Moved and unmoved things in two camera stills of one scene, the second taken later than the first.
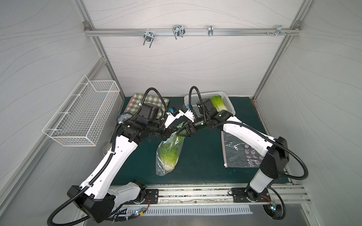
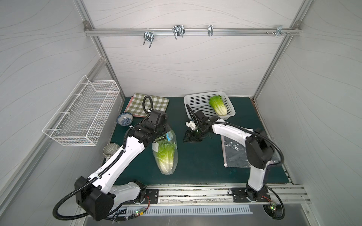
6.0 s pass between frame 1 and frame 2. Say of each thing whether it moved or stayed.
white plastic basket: stayed
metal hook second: stayed
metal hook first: stayed
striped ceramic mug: stayed
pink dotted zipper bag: stayed
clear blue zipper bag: moved
